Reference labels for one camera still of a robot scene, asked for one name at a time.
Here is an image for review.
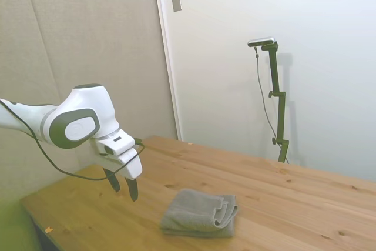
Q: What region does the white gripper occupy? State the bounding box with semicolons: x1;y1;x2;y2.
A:
89;139;143;203

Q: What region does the grey towel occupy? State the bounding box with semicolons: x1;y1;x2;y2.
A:
159;188;239;238

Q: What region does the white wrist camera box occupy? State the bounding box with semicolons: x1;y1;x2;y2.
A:
96;133;137;158

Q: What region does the white door frame trim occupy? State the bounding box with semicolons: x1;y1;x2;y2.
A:
152;0;183;142

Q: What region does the thin grey camera cable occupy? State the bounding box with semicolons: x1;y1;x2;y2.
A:
254;45;279;139

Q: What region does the dark camera stand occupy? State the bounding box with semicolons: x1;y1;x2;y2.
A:
260;41;290;164

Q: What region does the grey exterior camera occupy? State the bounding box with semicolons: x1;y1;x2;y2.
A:
247;36;276;48

